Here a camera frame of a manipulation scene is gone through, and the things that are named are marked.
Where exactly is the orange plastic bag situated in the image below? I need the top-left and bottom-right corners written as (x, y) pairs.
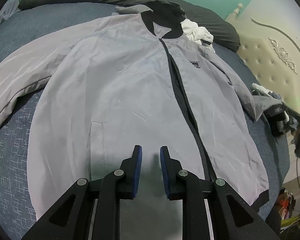
top-left (277, 189), bottom-right (298, 212)

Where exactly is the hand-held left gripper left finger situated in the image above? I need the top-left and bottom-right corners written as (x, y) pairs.
top-left (21, 145), bottom-right (143, 240)

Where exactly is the folded clothes stack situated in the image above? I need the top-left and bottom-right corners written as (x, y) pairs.
top-left (251, 82), bottom-right (300, 145)

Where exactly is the white garment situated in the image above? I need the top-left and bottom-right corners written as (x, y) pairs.
top-left (181, 19), bottom-right (216, 53)

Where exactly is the black garment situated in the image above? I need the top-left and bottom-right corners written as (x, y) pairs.
top-left (150, 0), bottom-right (188, 18)

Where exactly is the light grey blanket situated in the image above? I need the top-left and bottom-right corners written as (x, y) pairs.
top-left (0, 0), bottom-right (21, 33)

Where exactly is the cream bed headboard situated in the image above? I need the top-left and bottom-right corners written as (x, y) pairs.
top-left (225, 0), bottom-right (300, 140)

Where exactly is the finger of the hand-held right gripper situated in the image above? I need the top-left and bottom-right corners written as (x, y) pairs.
top-left (283, 103), bottom-right (300, 122)

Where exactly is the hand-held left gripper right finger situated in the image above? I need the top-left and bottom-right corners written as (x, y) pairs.
top-left (160, 146), bottom-right (280, 240)

